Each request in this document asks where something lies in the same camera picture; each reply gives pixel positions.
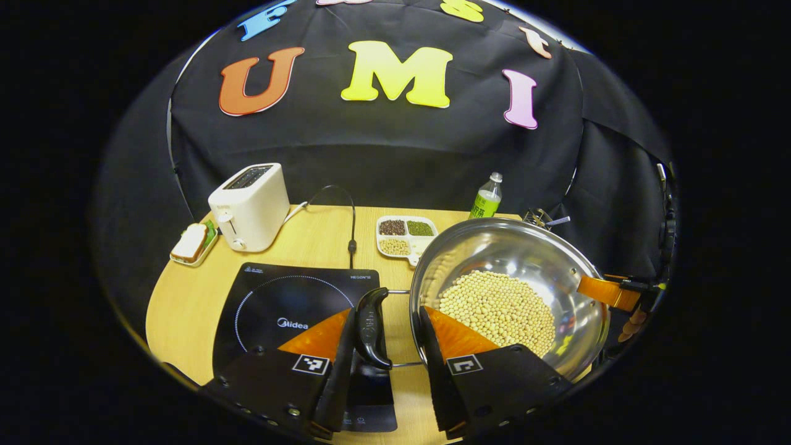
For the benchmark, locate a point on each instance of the white divided dish of beans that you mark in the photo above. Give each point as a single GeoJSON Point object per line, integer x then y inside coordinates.
{"type": "Point", "coordinates": [401, 238]}

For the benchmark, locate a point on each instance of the pile of yellow soybeans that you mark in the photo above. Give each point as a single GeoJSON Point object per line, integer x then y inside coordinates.
{"type": "Point", "coordinates": [500, 306]}

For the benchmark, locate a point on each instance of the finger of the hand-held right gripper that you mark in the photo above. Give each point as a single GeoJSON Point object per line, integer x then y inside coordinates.
{"type": "Point", "coordinates": [609, 292]}

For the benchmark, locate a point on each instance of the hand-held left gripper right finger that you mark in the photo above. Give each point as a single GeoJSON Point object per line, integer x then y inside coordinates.
{"type": "Point", "coordinates": [442, 383]}

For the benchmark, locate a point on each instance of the black backdrop cloth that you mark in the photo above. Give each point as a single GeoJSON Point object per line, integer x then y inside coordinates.
{"type": "Point", "coordinates": [395, 148]}

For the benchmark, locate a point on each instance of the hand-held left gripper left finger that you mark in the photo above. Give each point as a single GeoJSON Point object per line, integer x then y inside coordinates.
{"type": "Point", "coordinates": [337, 383]}

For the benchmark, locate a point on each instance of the small tray with bread slice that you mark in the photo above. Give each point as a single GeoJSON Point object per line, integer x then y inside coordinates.
{"type": "Point", "coordinates": [190, 242]}

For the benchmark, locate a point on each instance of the green label drink bottle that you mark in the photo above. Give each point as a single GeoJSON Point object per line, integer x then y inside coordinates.
{"type": "Point", "coordinates": [486, 201]}

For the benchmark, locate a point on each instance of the metal spoon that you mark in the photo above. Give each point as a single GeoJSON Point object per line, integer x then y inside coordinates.
{"type": "Point", "coordinates": [558, 220]}

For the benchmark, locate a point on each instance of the black induction cooktop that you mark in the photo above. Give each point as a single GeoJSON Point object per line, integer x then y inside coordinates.
{"type": "Point", "coordinates": [272, 309]}

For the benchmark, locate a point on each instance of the white toaster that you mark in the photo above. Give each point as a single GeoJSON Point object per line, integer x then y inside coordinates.
{"type": "Point", "coordinates": [253, 207]}

